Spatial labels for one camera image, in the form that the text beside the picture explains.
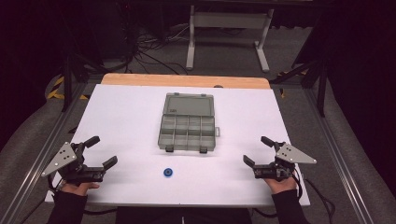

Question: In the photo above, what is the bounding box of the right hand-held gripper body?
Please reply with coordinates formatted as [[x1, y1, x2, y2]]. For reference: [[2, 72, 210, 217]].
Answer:
[[253, 141, 318, 183]]

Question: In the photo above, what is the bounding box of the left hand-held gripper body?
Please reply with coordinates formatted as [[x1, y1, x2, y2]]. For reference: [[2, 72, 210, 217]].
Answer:
[[41, 141, 106, 185]]

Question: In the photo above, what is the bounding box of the grey plastic compartment box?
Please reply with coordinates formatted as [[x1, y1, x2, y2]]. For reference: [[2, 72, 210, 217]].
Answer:
[[157, 91, 221, 154]]

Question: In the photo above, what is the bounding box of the person's right hand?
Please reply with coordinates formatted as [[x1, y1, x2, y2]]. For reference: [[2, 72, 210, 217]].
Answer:
[[263, 176, 299, 195]]

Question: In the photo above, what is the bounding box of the person's left hand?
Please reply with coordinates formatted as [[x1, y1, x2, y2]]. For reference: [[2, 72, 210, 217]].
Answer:
[[60, 181, 101, 197]]

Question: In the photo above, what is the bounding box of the white table board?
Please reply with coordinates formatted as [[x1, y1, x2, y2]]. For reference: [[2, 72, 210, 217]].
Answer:
[[45, 83, 311, 207]]

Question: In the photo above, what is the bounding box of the black tripod stand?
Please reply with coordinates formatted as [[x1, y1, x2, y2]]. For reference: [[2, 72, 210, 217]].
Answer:
[[270, 12, 331, 119], [60, 12, 108, 113]]

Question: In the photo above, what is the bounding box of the wooden table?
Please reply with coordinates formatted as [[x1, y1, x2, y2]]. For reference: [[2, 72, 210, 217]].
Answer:
[[101, 73, 271, 91]]

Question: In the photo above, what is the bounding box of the grey metal stand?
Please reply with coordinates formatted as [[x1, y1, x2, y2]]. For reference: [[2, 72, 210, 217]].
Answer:
[[185, 5, 275, 73]]

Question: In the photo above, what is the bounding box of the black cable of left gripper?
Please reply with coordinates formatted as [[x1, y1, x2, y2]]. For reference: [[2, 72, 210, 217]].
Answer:
[[19, 174, 118, 224]]

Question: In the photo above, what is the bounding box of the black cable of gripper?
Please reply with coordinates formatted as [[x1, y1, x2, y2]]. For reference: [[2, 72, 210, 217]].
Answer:
[[291, 169, 336, 224], [19, 174, 118, 224]]

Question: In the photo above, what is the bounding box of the aluminium frame rail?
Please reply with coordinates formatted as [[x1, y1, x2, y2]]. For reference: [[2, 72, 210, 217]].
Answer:
[[303, 88, 386, 224], [0, 82, 90, 224]]

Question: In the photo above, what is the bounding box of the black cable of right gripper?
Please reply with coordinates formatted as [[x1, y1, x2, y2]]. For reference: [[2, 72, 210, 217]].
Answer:
[[291, 169, 336, 224]]

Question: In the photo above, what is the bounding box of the bundle of black floor cables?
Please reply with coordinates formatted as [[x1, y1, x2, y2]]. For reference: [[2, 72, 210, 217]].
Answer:
[[118, 6, 191, 76]]

